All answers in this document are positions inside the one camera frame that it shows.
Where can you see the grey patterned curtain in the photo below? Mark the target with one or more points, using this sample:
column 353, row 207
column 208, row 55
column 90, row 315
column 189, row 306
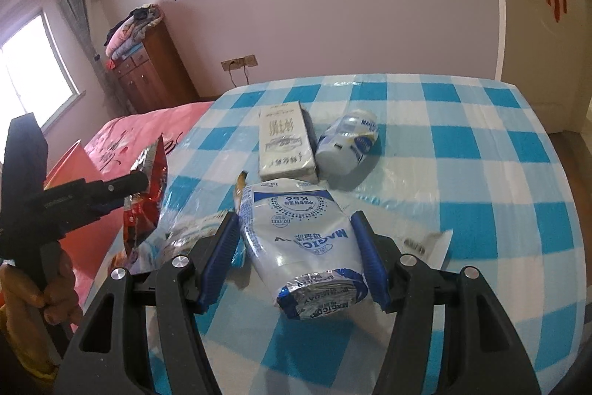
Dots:
column 78, row 15

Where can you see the red snack bag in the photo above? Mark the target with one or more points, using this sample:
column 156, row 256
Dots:
column 145, row 200

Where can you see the brown wooden cabinet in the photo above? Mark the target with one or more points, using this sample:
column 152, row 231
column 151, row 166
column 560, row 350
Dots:
column 157, row 71

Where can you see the wall socket strip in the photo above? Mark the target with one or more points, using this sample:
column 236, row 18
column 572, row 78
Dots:
column 238, row 62

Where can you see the white bottle with yellow-blue label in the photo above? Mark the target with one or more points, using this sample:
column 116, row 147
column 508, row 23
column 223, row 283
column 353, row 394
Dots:
column 344, row 145

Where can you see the clear printed plastic bag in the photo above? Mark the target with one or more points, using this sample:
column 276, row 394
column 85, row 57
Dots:
column 194, row 233

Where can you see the pink printed bed blanket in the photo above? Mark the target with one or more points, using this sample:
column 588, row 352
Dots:
column 138, row 126

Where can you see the orange plastic basin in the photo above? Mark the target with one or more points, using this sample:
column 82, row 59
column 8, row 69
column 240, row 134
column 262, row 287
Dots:
column 74, row 163

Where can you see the white door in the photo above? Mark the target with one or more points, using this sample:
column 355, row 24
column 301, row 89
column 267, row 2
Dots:
column 532, row 29

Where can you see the white milk carton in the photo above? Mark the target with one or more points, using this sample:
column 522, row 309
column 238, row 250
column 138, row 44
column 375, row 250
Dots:
column 286, row 140

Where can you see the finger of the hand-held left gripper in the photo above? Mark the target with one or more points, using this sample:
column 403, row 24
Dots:
column 120, row 184

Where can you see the bright window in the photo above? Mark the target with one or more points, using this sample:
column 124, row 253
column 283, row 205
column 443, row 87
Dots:
column 32, row 71

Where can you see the blue-white checkered tablecloth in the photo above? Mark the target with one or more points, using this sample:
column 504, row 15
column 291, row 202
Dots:
column 485, row 191

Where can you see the person's left hand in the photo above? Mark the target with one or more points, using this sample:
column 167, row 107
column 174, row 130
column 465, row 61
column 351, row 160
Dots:
column 60, row 288

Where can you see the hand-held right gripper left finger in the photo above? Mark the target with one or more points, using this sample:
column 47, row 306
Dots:
column 217, row 265

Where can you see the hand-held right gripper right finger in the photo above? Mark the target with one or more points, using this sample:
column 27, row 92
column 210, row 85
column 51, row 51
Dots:
column 370, row 265

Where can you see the pile of folded blankets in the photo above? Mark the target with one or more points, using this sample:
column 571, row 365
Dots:
column 129, row 38

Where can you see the white blue foil pouch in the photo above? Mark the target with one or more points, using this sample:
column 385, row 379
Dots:
column 296, row 237

